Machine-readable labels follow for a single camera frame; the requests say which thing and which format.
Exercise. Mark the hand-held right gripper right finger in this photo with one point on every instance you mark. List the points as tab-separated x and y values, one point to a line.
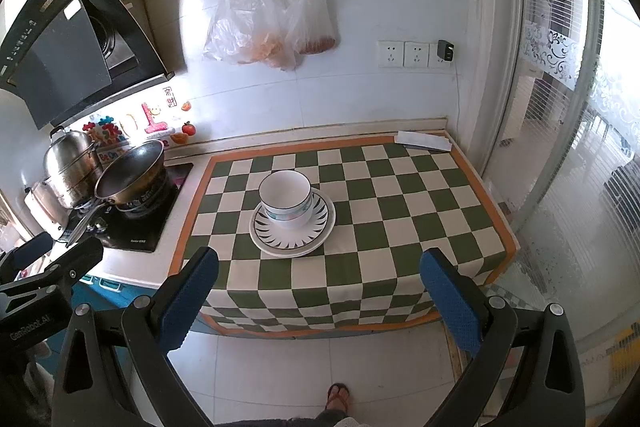
450	302

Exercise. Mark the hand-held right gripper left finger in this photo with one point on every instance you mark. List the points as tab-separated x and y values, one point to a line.
190	292

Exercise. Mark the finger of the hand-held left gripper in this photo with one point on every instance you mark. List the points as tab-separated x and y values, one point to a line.
30	249
82	259

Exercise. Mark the white marbled plate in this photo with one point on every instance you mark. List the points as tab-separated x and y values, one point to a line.
292	253

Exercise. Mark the white plate blue petal pattern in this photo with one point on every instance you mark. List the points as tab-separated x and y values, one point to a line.
312	227

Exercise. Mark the blue base cabinet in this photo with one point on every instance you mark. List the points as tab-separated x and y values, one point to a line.
115	287

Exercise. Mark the black cooktop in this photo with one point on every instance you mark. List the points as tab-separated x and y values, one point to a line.
140	229

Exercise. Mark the stainless steel steamer pot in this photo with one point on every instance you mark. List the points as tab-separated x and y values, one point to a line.
70	167

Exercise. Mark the green white checkered tablecloth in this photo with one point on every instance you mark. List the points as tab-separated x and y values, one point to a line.
400	217

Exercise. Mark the dark frying pan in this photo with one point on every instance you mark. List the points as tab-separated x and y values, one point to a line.
130	172

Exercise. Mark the person's foot in sandal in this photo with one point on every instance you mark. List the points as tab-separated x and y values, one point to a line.
339	397

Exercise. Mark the yellow orange fruit sticker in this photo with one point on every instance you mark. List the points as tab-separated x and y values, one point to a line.
180	139

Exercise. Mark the white folded paper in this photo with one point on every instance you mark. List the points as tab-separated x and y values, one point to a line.
422	141

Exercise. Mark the red orange fruit sticker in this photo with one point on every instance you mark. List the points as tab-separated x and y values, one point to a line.
188	128

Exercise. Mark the patterned glass sliding door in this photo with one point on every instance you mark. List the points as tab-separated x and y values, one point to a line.
560	157

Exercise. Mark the yellow object behind glass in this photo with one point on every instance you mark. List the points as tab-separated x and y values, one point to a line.
625	357

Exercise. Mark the black range hood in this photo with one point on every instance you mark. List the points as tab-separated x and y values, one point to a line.
60	47

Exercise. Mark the black plug charger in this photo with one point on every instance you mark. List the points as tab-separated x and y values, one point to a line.
446	50

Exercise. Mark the large clear plastic bag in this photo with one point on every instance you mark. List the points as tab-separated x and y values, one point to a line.
240	22

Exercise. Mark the small clear plastic bag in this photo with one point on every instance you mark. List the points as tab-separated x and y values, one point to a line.
312	17

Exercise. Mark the colourful cartoon wall sticker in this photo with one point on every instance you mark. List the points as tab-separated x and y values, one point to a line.
102	129

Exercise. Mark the pink letter wall sticker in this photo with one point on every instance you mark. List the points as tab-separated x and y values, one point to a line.
155	122

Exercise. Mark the red seal wall sticker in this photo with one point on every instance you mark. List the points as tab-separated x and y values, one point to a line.
170	97

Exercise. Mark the white wall socket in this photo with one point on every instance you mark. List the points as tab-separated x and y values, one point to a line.
390	53
433	62
416	53

